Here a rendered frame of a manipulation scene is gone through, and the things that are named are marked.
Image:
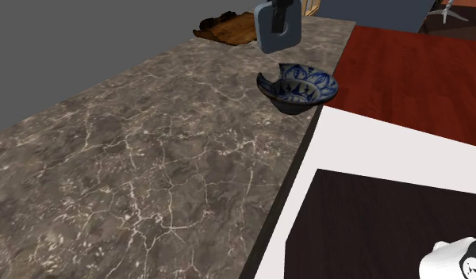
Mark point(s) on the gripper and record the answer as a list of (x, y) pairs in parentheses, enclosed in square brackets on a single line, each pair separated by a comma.
[(278, 13)]

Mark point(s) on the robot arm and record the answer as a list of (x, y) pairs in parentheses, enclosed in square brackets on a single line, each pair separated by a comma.
[(441, 261)]

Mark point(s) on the blue-grey rounded square slab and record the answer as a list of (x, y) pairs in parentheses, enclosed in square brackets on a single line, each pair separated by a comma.
[(268, 38)]

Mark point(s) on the light wooden furniture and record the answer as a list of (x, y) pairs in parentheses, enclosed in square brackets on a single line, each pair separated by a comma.
[(311, 6)]

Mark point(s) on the brown ragged flat sheet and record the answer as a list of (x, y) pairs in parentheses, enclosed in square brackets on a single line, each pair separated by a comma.
[(232, 31)]

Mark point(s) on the broken blue white bowl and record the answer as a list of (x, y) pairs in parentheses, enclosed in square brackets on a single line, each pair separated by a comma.
[(296, 92)]

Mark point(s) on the white chair base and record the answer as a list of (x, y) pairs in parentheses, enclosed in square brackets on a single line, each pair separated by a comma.
[(448, 11)]

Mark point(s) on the dark robot stand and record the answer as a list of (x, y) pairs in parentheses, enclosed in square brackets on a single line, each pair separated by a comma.
[(358, 231)]

